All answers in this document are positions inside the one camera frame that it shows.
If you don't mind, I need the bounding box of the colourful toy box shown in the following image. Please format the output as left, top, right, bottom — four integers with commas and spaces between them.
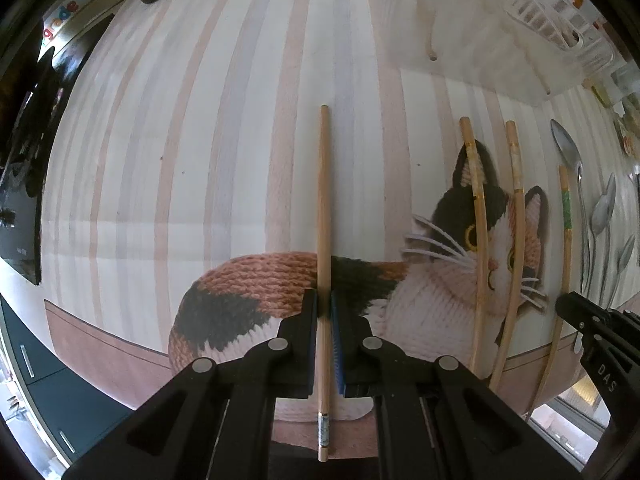
37, 0, 126, 51

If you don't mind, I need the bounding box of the dark teal cabinet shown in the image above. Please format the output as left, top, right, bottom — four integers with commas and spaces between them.
1, 301, 131, 463

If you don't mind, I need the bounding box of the black gas stove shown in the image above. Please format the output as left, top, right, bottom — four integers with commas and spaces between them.
1, 14, 114, 285

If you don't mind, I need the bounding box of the wooden chopstick green band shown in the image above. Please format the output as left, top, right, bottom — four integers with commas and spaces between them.
525, 166, 573, 422

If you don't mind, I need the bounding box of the steel spoon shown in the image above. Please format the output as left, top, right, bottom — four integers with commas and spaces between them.
599, 174, 616, 306
550, 119, 593, 296
606, 234, 636, 309
587, 193, 611, 295

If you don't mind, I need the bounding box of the cat print table mat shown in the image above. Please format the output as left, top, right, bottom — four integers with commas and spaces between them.
38, 0, 640, 461

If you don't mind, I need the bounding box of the clear plastic utensil tray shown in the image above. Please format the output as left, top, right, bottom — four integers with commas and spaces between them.
372, 0, 615, 106

